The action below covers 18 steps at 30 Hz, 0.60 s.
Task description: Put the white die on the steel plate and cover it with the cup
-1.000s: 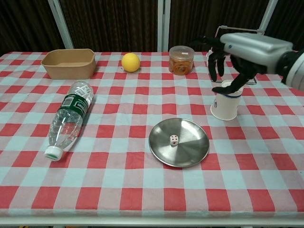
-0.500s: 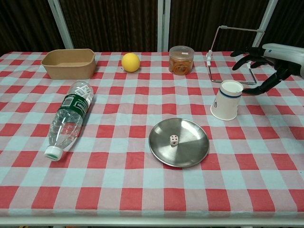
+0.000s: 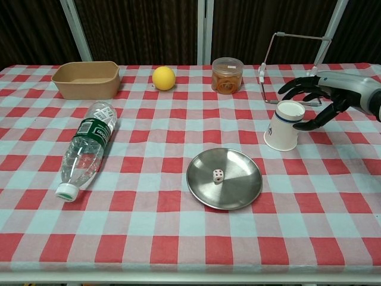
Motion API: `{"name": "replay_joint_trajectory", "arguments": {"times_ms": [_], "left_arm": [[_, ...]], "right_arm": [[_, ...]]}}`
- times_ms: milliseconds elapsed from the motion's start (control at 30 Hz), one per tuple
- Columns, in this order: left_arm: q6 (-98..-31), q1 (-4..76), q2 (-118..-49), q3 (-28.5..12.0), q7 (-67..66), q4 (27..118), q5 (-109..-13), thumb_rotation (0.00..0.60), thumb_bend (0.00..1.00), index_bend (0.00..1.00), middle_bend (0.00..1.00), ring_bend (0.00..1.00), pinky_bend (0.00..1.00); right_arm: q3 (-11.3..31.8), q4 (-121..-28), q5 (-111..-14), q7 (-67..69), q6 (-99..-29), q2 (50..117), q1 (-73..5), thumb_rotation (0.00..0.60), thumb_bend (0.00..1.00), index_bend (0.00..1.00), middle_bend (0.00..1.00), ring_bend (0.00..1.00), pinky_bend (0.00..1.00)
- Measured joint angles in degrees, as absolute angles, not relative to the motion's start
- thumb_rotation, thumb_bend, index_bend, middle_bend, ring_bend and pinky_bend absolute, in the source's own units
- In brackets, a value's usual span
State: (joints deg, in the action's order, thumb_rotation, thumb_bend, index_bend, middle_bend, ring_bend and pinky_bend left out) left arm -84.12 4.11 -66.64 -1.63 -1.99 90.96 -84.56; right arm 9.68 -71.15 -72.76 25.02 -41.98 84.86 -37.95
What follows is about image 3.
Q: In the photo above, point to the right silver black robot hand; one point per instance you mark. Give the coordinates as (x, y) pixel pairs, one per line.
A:
(345, 89)

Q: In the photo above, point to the clear jar with orange contents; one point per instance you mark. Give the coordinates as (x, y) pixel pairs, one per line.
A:
(226, 77)

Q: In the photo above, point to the brown paper food box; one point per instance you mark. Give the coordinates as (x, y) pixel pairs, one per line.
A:
(86, 86)

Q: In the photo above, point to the yellow ball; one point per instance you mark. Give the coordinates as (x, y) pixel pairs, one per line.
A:
(163, 78)

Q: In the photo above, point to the clear plastic water bottle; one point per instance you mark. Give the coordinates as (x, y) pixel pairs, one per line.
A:
(86, 149)

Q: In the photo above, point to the round stainless steel plate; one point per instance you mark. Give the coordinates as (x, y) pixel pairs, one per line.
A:
(235, 184)

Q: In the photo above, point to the red white checkered tablecloth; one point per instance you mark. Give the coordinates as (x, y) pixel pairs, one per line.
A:
(149, 232)

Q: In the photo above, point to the white paper cup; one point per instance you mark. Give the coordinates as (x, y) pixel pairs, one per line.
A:
(282, 131)

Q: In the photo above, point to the small white die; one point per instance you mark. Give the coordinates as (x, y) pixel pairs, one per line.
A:
(218, 175)

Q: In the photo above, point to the dark brown partition screen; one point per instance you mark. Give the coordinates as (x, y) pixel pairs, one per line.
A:
(143, 29)
(29, 29)
(363, 29)
(253, 18)

